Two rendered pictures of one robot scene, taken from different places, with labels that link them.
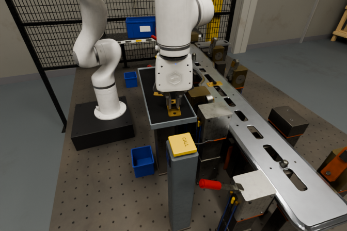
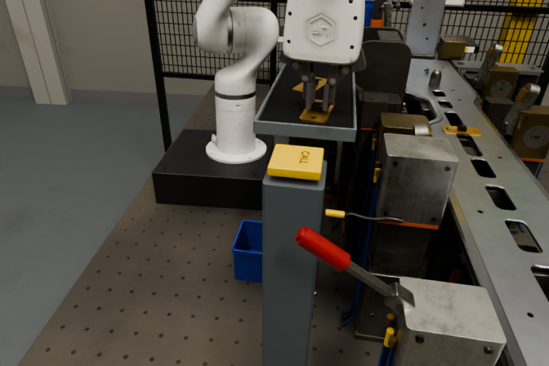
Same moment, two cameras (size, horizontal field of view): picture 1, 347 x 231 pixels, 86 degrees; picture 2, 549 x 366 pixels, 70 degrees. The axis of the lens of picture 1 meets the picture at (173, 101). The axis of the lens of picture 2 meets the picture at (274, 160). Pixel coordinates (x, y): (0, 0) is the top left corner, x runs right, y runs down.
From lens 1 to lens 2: 22 cm
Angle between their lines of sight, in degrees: 21
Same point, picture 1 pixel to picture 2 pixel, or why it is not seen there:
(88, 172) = (158, 241)
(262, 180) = (475, 307)
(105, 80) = (236, 82)
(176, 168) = (270, 207)
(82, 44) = (209, 4)
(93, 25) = not seen: outside the picture
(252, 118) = (530, 210)
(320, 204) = not seen: outside the picture
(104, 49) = (247, 21)
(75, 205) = (114, 283)
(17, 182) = (71, 252)
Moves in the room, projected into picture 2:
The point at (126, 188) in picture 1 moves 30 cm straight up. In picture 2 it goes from (209, 291) to (198, 175)
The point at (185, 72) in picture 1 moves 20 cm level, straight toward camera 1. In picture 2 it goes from (343, 17) to (263, 52)
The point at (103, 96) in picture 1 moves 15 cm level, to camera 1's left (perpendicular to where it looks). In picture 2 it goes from (225, 113) to (182, 104)
